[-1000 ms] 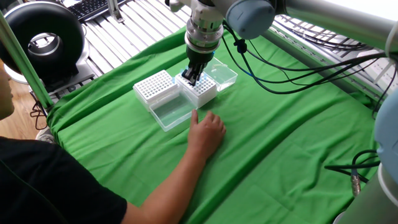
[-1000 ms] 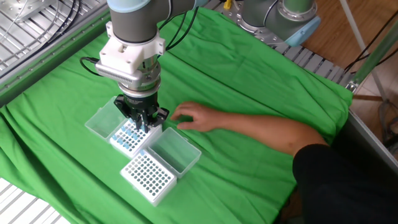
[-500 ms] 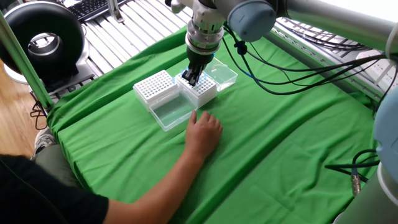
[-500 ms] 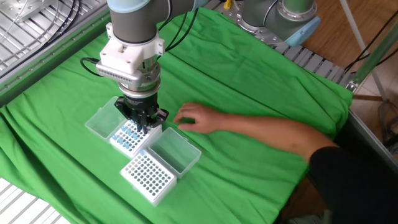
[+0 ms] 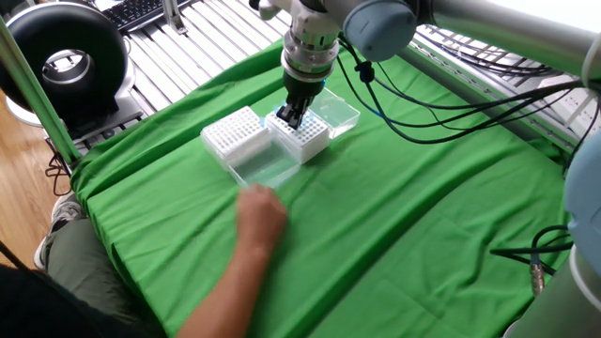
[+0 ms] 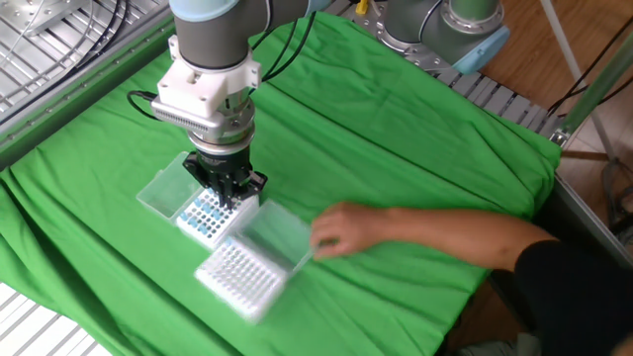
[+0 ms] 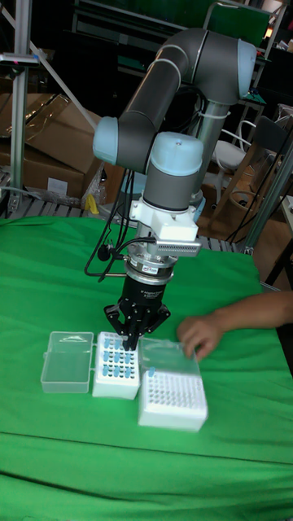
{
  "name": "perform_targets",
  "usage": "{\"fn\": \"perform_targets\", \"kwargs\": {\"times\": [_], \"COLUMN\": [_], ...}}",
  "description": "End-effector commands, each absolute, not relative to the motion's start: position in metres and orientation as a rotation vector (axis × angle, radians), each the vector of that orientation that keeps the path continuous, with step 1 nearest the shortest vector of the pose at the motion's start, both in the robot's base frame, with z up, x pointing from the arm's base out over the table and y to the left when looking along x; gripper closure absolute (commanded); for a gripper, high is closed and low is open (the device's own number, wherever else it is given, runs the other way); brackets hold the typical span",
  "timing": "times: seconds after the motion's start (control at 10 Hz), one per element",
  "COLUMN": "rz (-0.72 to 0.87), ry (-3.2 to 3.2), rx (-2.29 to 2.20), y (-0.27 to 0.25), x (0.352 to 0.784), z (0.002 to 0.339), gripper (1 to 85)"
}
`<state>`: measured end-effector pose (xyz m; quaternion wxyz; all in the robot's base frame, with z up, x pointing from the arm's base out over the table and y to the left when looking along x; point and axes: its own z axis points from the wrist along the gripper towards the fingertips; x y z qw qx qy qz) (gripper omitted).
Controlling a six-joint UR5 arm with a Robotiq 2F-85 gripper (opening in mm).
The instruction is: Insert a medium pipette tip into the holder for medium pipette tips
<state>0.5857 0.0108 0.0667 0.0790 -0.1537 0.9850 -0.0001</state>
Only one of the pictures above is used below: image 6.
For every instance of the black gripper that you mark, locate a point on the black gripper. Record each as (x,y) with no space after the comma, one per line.
(222,167)

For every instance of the white rack with many tips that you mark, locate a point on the white rack with many tips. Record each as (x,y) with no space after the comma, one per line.
(237,222)

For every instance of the clear plastic rack lid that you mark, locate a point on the clear plastic rack lid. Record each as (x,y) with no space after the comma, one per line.
(277,232)
(168,190)

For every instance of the white tip rack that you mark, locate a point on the white tip rack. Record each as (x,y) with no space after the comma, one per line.
(242,282)

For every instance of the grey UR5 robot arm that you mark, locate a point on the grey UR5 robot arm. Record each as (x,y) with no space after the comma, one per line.
(212,44)

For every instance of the person's right hand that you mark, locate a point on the person's right hand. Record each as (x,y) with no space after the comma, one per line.
(361,230)

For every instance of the silver round wrist coupling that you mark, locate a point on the silver round wrist coupling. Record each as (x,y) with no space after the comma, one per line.
(240,126)

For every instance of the silver finned wrist box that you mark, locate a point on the silver finned wrist box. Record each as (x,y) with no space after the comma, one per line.
(190,121)

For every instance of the green cloth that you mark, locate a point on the green cloth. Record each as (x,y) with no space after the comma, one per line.
(395,123)

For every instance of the yellow clip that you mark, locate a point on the yellow clip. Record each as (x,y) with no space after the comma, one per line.
(362,6)

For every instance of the silver perforated mounting plate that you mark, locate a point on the silver perforated mounting plate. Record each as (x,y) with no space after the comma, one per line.
(44,12)

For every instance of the olive green trousers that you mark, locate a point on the olive green trousers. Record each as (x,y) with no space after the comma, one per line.
(504,347)

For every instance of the brown wooden bar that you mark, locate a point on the brown wooden bar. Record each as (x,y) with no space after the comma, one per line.
(583,155)

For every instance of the white pole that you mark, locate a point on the white pole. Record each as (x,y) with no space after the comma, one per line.
(572,74)

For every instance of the dark chair base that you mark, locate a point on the dark chair base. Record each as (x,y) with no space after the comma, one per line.
(618,207)

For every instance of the grey aluminium frame rail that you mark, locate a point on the grey aluminium frame rail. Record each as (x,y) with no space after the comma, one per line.
(49,116)
(593,222)

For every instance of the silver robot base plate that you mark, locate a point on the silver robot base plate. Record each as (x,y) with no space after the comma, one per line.
(425,62)

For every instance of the green tinted frame post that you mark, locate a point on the green tinted frame post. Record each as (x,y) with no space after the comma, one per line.
(601,84)

